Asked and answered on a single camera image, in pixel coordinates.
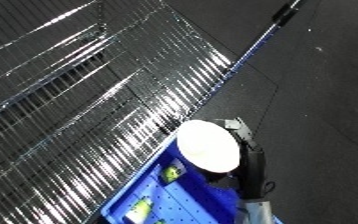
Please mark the pale right robot forearm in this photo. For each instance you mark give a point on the pale right robot forearm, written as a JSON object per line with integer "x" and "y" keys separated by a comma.
{"x": 257, "y": 213}

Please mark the white paper cup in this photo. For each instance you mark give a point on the white paper cup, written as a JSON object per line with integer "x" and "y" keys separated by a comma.
{"x": 208, "y": 146}

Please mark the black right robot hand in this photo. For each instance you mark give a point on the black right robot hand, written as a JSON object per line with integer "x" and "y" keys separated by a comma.
{"x": 253, "y": 166}

